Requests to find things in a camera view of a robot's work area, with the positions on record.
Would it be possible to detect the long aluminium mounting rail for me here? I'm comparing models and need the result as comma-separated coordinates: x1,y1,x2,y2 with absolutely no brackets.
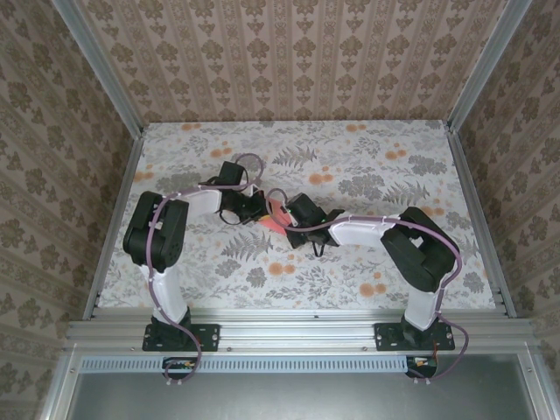
65,307,538,352

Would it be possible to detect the aluminium side rail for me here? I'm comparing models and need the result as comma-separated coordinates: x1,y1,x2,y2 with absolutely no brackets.
81,130,146,320
444,124,518,319

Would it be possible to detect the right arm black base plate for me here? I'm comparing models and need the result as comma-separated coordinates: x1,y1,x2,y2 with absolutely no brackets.
374,322,456,353

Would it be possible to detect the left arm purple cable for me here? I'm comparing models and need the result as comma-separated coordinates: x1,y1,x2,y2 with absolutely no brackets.
146,152,264,389

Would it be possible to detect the aluminium corner post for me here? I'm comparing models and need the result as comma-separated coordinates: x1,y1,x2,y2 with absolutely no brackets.
446,0,534,132
51,0,146,137

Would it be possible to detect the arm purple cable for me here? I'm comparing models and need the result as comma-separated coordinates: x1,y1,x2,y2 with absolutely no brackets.
146,152,264,389
265,187,472,387

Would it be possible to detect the pink cloth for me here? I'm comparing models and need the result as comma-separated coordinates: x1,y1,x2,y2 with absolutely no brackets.
257,196,293,236

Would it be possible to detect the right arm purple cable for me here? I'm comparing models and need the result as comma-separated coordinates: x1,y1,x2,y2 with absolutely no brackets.
265,187,472,387

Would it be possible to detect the grey slotted cable duct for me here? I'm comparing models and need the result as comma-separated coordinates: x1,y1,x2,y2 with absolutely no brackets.
80,354,410,374

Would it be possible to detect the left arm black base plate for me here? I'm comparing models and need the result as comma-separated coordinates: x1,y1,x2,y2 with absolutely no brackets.
142,322,221,353

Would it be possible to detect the grey metal panel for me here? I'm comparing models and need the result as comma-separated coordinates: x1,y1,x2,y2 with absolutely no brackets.
38,353,560,420

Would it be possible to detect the black connector board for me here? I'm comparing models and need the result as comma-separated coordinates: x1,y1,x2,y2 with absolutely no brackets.
161,356,198,380
405,356,438,378

